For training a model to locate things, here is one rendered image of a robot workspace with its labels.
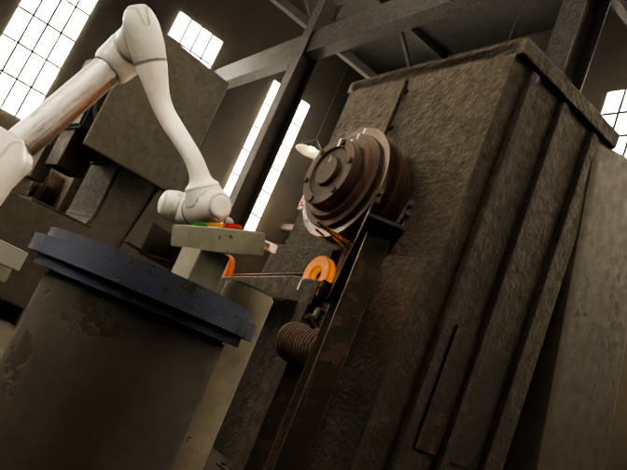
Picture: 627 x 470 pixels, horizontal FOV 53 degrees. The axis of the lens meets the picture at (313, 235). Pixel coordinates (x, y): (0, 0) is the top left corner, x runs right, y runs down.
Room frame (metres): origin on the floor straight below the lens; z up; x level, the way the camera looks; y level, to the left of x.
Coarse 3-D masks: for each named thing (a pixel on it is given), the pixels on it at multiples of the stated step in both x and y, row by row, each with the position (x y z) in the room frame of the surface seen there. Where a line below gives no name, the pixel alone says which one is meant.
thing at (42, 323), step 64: (64, 256) 0.73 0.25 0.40; (128, 256) 0.73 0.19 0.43; (64, 320) 0.76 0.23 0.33; (128, 320) 0.75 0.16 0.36; (192, 320) 0.76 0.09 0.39; (0, 384) 0.78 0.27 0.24; (64, 384) 0.75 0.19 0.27; (128, 384) 0.76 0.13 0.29; (192, 384) 0.82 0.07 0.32; (0, 448) 0.76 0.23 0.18; (64, 448) 0.75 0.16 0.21; (128, 448) 0.78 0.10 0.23
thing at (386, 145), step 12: (360, 132) 2.32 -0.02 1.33; (372, 132) 2.25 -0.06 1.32; (384, 144) 2.16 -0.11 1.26; (384, 156) 2.14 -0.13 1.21; (396, 156) 2.17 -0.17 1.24; (384, 168) 2.12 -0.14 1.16; (396, 168) 2.15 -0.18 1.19; (384, 180) 2.11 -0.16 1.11; (396, 180) 2.15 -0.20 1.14; (372, 192) 2.13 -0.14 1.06; (384, 192) 2.13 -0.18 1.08; (384, 204) 2.15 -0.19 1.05; (360, 216) 2.15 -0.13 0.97; (312, 228) 2.36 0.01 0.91; (336, 228) 2.23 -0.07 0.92; (348, 228) 2.21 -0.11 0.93
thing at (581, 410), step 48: (624, 192) 2.41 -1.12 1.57; (576, 240) 2.33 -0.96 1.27; (624, 240) 2.46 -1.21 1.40; (576, 288) 2.35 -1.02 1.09; (624, 288) 2.51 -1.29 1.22; (576, 336) 2.39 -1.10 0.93; (624, 336) 2.57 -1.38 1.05; (576, 384) 2.44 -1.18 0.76; (528, 432) 2.44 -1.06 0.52; (576, 432) 2.49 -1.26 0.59
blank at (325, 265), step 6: (318, 258) 2.29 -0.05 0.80; (324, 258) 2.26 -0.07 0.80; (312, 264) 2.32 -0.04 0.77; (318, 264) 2.28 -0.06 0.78; (324, 264) 2.25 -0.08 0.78; (330, 264) 2.23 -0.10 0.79; (306, 270) 2.33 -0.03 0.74; (312, 270) 2.31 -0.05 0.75; (318, 270) 2.31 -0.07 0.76; (324, 270) 2.24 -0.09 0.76; (330, 270) 2.22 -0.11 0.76; (306, 276) 2.32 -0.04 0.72; (312, 276) 2.31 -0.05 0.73; (324, 276) 2.23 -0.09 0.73; (330, 276) 2.22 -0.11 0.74; (330, 282) 2.23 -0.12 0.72
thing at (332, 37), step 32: (320, 0) 9.18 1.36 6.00; (416, 0) 7.06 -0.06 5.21; (448, 0) 6.53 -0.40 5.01; (480, 0) 6.28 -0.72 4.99; (576, 0) 4.92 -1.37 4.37; (608, 0) 5.00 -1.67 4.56; (320, 32) 8.89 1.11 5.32; (352, 32) 8.09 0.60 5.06; (384, 32) 7.64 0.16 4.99; (576, 32) 4.82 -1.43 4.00; (256, 64) 10.47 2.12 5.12; (288, 64) 9.69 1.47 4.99; (576, 64) 5.08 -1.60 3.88; (288, 96) 9.22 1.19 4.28; (256, 160) 9.19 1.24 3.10; (256, 192) 9.26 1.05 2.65
